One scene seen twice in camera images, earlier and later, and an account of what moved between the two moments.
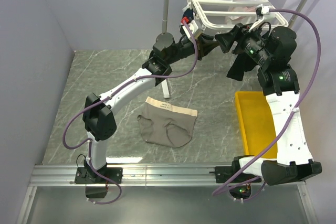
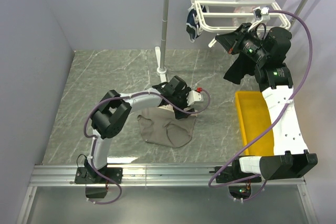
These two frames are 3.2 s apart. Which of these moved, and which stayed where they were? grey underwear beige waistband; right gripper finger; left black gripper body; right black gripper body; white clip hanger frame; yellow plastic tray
Moved: left black gripper body; white clip hanger frame
Stayed: right gripper finger; yellow plastic tray; grey underwear beige waistband; right black gripper body
